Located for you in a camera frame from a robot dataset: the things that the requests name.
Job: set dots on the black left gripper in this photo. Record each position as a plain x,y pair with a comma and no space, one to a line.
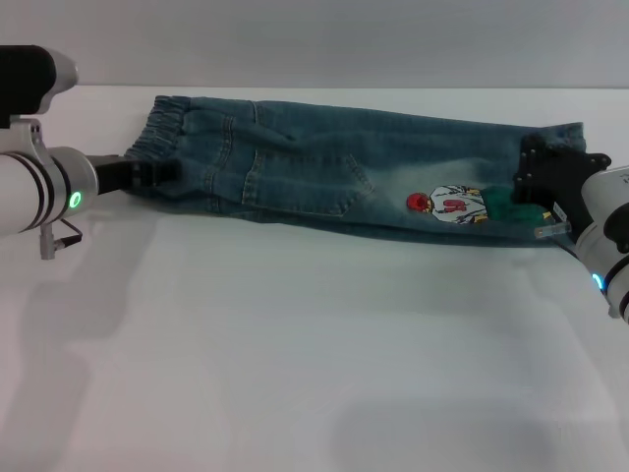
115,174

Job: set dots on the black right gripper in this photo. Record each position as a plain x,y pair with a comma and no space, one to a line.
550,174

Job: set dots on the blue denim shorts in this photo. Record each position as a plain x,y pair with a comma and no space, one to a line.
304,157

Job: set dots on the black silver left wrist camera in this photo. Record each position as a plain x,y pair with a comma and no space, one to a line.
24,78

